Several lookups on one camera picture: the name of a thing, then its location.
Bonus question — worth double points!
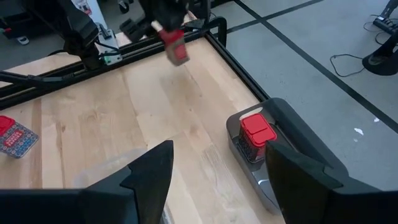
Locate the white panel with red label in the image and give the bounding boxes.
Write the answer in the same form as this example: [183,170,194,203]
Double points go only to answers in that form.
[71,0,108,29]

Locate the thin black floor cable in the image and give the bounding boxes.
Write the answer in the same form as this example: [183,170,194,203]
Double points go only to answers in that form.
[329,53,366,78]

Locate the grey metal base plate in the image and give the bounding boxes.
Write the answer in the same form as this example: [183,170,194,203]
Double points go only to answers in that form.
[95,23,123,66]

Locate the black caster wheel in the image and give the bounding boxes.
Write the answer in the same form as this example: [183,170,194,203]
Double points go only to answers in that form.
[118,0,131,14]

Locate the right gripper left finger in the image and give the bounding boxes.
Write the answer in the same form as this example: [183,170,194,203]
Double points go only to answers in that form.
[79,139,174,224]

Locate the red-lidded spice tin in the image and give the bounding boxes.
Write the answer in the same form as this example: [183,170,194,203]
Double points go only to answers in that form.
[158,28,190,67]
[238,113,277,164]
[0,114,40,159]

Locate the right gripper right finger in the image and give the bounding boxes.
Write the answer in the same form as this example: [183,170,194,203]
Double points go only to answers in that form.
[265,141,398,224]

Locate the tangled black floor cables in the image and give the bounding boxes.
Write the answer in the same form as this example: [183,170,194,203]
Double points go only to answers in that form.
[363,0,398,46]

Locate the black stand base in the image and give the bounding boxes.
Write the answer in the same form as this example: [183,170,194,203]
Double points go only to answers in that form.
[362,34,398,77]

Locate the dark grey plastic bin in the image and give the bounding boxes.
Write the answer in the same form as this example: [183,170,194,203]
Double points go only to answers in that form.
[226,97,349,215]

